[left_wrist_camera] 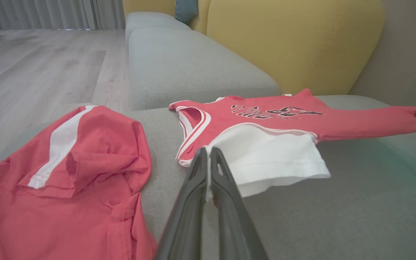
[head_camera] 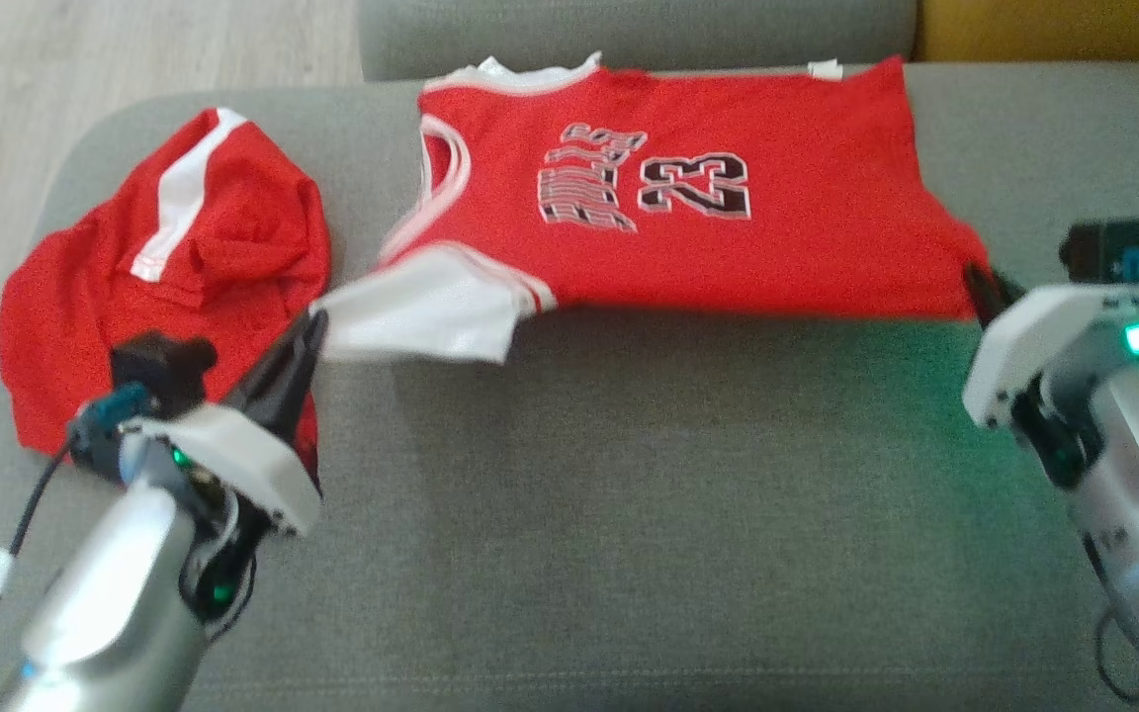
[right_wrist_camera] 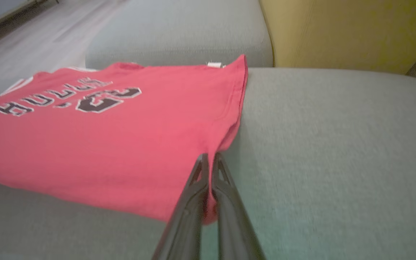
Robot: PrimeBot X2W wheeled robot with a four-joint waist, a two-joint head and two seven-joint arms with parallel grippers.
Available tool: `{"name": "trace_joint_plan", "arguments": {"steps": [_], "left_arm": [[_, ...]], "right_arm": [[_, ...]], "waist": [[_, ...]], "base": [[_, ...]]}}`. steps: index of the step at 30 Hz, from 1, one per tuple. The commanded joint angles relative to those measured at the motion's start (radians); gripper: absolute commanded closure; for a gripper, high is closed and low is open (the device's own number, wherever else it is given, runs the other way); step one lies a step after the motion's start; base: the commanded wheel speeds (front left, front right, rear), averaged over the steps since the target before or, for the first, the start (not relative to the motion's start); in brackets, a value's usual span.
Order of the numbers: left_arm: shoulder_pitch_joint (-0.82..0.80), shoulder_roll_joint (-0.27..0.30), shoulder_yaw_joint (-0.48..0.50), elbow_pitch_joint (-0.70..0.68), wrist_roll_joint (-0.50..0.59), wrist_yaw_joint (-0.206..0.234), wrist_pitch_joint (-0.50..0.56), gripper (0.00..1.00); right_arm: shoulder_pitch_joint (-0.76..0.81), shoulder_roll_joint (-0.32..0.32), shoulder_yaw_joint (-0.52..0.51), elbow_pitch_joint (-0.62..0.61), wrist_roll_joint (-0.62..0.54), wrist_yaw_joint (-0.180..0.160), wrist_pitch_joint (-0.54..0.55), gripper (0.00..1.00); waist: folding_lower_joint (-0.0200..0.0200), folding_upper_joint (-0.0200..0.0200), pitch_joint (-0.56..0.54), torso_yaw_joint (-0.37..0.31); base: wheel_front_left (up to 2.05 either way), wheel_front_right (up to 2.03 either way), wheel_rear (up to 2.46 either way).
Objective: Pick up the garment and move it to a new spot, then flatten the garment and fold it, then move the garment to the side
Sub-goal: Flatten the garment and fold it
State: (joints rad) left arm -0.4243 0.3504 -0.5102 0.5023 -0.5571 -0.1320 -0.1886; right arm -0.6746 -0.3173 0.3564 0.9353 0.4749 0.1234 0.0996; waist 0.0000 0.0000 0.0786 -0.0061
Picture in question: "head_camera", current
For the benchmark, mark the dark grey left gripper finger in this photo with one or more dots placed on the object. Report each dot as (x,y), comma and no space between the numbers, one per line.
(305,405)
(268,378)

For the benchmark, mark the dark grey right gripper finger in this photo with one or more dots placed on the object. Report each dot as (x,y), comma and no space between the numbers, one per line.
(981,292)
(1009,293)

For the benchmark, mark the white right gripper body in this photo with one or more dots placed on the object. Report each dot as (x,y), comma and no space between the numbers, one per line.
(1034,331)

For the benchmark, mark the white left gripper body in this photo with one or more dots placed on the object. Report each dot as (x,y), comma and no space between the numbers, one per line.
(253,455)

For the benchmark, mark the red basketball jersey number 23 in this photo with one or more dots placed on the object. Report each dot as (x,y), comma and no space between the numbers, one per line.
(708,247)

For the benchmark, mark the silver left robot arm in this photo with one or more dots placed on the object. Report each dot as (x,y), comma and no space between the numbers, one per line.
(115,583)

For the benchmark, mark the red shorts with white stripe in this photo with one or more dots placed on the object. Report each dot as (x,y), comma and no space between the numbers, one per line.
(184,277)

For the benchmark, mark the large yellow sofa backrest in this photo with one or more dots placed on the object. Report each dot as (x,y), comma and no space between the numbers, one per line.
(1064,28)

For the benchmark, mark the large grey sofa seat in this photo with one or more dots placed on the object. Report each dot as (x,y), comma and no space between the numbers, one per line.
(629,494)

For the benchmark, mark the long grey sofa seat cushion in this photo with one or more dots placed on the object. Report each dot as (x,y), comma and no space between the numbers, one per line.
(629,35)

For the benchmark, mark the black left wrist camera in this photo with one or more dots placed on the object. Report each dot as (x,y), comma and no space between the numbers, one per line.
(159,368)

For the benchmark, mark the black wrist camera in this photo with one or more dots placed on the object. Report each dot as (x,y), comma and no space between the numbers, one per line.
(1113,249)
(159,368)

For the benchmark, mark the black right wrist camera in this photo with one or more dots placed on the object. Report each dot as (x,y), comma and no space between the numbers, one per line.
(1113,249)

